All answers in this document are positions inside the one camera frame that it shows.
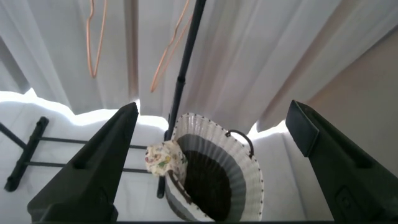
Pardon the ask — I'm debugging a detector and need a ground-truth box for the cream printed garment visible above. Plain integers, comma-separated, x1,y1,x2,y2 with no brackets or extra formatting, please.
144,139,189,185

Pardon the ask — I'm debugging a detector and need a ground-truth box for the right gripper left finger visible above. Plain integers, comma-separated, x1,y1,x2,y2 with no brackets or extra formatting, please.
26,101,140,223

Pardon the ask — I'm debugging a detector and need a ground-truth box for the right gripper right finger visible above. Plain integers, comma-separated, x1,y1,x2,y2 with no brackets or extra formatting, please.
285,99,398,223

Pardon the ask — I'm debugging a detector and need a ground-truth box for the white laundry basket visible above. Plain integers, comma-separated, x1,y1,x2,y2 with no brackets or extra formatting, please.
164,112,265,223

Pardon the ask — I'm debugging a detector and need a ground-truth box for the black clothes rack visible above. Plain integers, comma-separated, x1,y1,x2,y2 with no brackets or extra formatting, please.
0,0,208,199

